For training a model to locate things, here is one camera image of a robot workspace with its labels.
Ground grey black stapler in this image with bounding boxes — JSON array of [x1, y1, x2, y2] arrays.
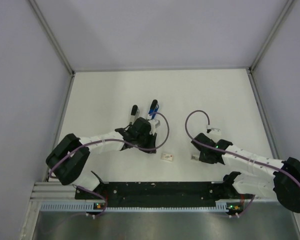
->
[[129, 104, 140, 125]]

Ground blue black stapler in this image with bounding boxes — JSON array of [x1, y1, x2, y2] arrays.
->
[[146, 99, 159, 120]]

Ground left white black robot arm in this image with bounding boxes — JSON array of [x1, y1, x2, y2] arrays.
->
[[45, 117, 160, 199]]

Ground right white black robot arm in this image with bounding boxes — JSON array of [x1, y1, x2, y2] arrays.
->
[[191, 133, 300, 213]]

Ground open white staple box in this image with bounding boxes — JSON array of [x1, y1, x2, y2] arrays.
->
[[191, 154, 200, 161]]

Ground white red staple box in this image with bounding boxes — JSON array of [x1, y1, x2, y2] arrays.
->
[[160, 152, 174, 162]]

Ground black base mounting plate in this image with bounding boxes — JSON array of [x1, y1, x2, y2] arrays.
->
[[74, 181, 243, 208]]

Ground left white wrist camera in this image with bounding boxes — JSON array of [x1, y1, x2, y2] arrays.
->
[[148, 119, 161, 135]]

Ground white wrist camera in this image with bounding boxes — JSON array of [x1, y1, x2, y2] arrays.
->
[[206, 125, 222, 136], [148, 119, 161, 135]]

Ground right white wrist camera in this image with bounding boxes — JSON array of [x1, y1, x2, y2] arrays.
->
[[206, 125, 222, 136]]

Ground grey slotted cable duct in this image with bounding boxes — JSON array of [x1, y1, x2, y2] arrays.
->
[[39, 198, 231, 214]]

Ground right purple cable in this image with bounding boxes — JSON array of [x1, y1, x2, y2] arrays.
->
[[184, 109, 300, 218]]

